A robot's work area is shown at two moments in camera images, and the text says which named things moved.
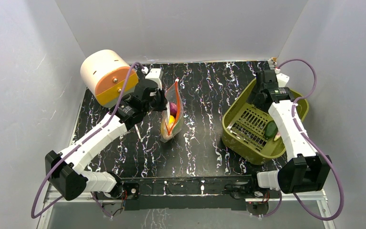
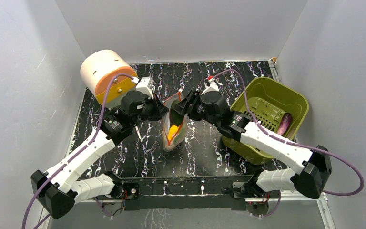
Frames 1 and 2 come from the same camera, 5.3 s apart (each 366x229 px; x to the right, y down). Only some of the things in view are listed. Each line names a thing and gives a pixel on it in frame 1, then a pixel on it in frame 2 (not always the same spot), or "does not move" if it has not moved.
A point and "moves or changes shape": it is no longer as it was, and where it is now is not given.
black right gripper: x=265 y=80 → x=189 y=105
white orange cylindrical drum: x=104 y=73 does not move
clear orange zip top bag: x=172 y=122 moves or changes shape
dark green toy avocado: x=270 y=129 → x=176 y=118
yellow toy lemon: x=171 y=119 moves or changes shape
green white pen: x=137 y=131 does not move
